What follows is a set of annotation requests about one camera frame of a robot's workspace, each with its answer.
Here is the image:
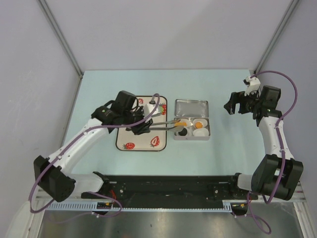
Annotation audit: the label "silver tin box base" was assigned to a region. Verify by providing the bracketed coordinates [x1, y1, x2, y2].
[174, 117, 211, 141]

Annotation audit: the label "black round cookie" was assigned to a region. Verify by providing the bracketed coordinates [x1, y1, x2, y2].
[178, 128, 188, 136]

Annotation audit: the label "aluminium frame post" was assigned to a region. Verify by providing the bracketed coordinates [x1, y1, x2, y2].
[251, 0, 302, 73]
[36, 0, 83, 79]

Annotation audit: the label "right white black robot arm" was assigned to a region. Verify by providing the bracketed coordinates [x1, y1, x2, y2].
[224, 86, 303, 201]

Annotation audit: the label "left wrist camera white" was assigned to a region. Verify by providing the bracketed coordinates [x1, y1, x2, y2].
[143, 100, 161, 117]

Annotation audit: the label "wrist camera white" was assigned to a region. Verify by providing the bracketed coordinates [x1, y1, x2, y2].
[143, 100, 161, 117]
[243, 76, 261, 96]

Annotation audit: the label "white slotted cable duct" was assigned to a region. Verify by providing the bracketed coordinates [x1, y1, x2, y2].
[47, 201, 232, 213]

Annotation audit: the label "strawberry pattern white tray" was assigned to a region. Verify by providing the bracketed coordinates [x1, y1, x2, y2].
[116, 96, 167, 151]

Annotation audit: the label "white paper cup back right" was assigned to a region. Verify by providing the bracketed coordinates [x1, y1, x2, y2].
[193, 118, 208, 129]

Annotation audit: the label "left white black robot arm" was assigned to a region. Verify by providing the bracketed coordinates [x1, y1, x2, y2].
[34, 91, 159, 202]

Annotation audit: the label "white paper cup front right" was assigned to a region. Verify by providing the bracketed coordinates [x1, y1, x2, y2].
[193, 128, 209, 137]

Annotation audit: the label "orange flower cookie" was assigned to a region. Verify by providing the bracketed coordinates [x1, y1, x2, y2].
[195, 121, 204, 128]

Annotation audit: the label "white paper cup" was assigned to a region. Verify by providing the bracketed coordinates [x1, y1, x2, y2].
[193, 118, 208, 129]
[178, 118, 192, 127]
[193, 128, 209, 137]
[175, 127, 192, 137]

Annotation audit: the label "white paper cup back left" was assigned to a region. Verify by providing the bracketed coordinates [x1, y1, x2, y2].
[178, 118, 192, 127]

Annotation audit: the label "white paper cup front left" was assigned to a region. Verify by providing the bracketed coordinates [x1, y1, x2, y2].
[175, 127, 192, 137]

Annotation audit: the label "left aluminium frame post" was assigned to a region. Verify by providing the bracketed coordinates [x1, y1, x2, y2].
[36, 0, 83, 79]

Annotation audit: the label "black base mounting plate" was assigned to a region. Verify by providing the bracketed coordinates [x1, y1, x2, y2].
[81, 176, 247, 208]

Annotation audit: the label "right aluminium frame post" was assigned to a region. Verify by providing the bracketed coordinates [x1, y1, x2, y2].
[251, 0, 302, 73]

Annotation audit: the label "silver tin lid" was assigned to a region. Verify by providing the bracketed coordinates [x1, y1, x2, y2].
[174, 99, 209, 118]

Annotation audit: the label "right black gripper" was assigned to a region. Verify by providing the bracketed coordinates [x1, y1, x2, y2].
[223, 88, 262, 115]

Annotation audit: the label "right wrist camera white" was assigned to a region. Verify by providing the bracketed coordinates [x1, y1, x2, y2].
[243, 76, 261, 96]

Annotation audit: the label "metal serving tongs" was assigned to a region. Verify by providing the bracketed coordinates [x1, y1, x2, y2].
[150, 119, 184, 132]

